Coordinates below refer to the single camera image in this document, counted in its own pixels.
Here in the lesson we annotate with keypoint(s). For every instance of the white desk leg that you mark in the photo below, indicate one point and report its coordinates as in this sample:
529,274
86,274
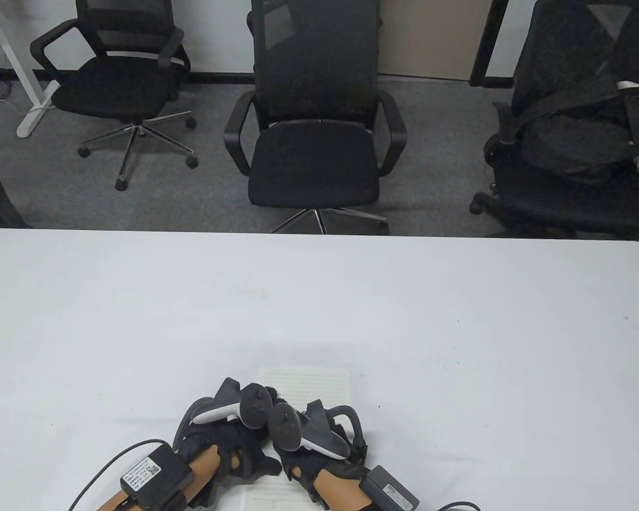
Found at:
32,90

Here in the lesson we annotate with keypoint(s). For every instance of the black bag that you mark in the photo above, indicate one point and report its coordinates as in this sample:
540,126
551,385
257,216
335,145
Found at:
575,138

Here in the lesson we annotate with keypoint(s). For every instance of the black high-back mesh chair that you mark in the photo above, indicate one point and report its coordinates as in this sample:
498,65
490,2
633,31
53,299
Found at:
314,159

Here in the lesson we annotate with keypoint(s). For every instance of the beige door panel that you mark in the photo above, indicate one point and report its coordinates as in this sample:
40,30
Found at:
431,37

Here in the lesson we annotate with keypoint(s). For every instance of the person's right forearm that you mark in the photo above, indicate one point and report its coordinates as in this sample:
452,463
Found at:
346,489

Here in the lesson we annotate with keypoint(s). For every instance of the white lined paper sheet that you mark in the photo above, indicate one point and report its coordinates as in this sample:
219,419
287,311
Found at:
319,383

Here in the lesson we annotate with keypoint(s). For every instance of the person's right hand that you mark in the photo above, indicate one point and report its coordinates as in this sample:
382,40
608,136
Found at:
298,468

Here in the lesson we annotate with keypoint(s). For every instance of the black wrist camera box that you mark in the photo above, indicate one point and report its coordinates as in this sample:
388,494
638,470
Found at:
152,476
391,489

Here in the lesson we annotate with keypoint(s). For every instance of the black chair with chrome base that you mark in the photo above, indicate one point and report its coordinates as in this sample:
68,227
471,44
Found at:
114,88

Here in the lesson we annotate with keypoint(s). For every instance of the black chair holding bag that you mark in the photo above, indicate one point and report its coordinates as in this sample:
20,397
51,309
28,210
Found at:
564,202

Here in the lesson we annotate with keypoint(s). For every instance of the person's left hand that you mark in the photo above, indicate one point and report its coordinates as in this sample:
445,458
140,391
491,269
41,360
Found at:
229,442

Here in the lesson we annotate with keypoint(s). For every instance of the grey white handheld controller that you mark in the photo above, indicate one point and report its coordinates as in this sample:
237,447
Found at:
290,426
253,407

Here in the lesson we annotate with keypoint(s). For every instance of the black door frame post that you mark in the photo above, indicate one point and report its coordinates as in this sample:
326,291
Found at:
487,42

